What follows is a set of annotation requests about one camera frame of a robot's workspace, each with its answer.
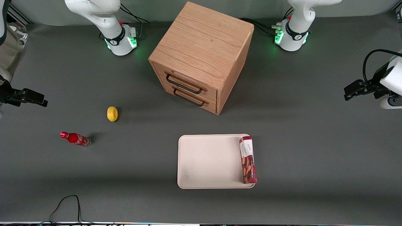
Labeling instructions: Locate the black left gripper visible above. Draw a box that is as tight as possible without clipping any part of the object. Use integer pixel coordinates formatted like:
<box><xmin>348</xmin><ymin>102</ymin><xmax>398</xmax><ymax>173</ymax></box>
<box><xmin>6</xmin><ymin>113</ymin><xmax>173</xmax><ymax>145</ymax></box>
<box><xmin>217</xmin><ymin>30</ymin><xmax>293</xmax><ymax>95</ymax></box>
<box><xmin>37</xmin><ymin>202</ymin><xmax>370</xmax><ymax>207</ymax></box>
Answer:
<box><xmin>344</xmin><ymin>62</ymin><xmax>392</xmax><ymax>101</ymax></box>

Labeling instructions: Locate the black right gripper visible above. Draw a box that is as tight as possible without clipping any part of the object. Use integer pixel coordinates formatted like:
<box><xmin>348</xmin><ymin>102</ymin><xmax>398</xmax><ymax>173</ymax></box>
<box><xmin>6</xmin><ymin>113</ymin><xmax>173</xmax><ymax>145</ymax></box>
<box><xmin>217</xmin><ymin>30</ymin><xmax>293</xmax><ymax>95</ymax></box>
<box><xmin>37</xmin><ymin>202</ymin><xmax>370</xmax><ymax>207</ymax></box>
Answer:
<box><xmin>0</xmin><ymin>82</ymin><xmax>48</xmax><ymax>107</ymax></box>

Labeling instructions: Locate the red cookie box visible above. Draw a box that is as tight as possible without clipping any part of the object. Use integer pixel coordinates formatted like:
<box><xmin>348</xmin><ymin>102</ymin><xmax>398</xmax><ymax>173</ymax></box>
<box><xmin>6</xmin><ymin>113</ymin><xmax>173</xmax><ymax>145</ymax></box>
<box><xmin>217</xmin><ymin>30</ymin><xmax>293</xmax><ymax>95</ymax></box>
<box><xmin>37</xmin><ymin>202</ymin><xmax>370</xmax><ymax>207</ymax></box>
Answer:
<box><xmin>239</xmin><ymin>136</ymin><xmax>258</xmax><ymax>184</ymax></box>

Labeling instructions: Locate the beige plastic tray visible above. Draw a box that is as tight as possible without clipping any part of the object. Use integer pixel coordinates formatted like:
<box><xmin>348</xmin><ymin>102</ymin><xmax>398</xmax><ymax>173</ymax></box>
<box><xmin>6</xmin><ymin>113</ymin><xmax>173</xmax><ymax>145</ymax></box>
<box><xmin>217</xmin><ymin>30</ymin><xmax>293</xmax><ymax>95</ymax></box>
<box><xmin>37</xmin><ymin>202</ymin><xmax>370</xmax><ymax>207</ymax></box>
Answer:
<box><xmin>177</xmin><ymin>134</ymin><xmax>256</xmax><ymax>189</ymax></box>

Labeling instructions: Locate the red cola bottle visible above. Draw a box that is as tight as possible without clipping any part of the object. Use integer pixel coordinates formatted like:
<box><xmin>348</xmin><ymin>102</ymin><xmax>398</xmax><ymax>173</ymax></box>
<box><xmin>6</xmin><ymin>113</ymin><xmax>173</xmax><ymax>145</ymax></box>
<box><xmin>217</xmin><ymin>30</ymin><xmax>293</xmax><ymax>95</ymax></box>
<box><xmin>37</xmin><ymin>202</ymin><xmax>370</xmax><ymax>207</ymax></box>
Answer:
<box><xmin>60</xmin><ymin>131</ymin><xmax>92</xmax><ymax>147</ymax></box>

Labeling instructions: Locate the wooden drawer front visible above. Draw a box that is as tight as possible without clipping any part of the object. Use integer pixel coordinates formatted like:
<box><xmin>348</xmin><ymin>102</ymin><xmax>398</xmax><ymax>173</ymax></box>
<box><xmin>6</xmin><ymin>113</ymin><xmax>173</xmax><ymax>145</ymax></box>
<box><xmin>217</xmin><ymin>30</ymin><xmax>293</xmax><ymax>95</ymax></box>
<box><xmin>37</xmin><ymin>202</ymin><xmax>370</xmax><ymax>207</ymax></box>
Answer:
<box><xmin>152</xmin><ymin>62</ymin><xmax>218</xmax><ymax>101</ymax></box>
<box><xmin>159</xmin><ymin>82</ymin><xmax>217</xmax><ymax>114</ymax></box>

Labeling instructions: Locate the wooden drawer cabinet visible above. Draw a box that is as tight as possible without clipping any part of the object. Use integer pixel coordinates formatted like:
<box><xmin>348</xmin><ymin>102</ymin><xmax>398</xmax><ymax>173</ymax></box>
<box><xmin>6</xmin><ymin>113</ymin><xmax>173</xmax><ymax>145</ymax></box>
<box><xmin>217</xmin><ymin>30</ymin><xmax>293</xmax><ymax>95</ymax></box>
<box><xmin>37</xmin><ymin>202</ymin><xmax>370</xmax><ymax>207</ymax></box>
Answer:
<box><xmin>148</xmin><ymin>1</ymin><xmax>255</xmax><ymax>116</ymax></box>

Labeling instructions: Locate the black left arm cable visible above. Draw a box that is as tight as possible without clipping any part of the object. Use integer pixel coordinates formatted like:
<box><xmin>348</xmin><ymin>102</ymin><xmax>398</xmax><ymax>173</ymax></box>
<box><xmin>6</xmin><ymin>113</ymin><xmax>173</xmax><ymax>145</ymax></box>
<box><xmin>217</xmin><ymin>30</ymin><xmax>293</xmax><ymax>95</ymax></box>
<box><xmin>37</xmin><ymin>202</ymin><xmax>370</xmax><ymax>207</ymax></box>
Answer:
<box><xmin>362</xmin><ymin>49</ymin><xmax>402</xmax><ymax>84</ymax></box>

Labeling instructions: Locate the black looped table cable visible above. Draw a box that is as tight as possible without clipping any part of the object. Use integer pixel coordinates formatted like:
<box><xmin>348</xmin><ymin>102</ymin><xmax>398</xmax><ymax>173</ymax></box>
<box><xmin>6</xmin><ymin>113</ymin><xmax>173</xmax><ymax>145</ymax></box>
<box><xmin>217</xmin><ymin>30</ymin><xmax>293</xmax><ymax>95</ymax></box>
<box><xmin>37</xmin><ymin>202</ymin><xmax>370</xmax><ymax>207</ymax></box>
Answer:
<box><xmin>40</xmin><ymin>195</ymin><xmax>95</xmax><ymax>225</ymax></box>

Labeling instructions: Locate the black base cable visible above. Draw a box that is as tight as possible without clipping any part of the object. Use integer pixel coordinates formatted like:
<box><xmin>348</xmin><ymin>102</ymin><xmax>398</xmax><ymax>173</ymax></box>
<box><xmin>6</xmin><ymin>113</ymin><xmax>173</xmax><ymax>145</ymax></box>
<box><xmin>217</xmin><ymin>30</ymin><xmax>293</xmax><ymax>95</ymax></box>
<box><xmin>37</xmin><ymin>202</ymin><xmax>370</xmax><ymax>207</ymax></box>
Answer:
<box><xmin>240</xmin><ymin>18</ymin><xmax>280</xmax><ymax>37</ymax></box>
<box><xmin>119</xmin><ymin>3</ymin><xmax>150</xmax><ymax>39</ymax></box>

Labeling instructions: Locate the black metal drawer handle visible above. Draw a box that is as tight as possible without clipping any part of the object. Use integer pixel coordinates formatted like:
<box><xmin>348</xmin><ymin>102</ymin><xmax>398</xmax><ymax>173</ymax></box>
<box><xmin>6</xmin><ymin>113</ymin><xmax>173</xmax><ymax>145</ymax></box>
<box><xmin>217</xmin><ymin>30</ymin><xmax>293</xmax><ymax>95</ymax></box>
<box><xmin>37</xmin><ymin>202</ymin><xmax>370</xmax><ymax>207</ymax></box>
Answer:
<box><xmin>166</xmin><ymin>73</ymin><xmax>203</xmax><ymax>94</ymax></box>
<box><xmin>173</xmin><ymin>88</ymin><xmax>206</xmax><ymax>107</ymax></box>

